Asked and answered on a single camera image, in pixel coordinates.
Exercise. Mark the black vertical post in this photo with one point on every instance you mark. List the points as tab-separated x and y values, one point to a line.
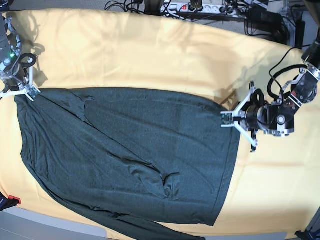
299	33

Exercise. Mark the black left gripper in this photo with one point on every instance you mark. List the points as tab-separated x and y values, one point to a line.
256	117

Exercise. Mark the red and black clamp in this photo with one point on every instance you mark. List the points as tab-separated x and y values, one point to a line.
8	202

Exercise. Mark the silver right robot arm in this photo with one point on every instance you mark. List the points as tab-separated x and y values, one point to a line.
10	43

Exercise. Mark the yellow table cloth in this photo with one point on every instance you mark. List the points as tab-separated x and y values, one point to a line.
275	189

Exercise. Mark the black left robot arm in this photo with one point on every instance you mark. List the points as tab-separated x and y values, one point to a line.
277	118

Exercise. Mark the white power strip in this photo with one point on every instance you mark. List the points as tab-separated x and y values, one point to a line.
184	9

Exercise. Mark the black table clamp right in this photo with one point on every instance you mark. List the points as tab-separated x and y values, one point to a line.
307	235

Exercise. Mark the black power adapter brick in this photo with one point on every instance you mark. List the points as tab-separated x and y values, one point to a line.
260	16

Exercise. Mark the dark green long-sleeve shirt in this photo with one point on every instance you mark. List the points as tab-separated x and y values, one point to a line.
130	159

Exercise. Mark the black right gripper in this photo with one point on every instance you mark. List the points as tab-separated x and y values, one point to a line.
17	70

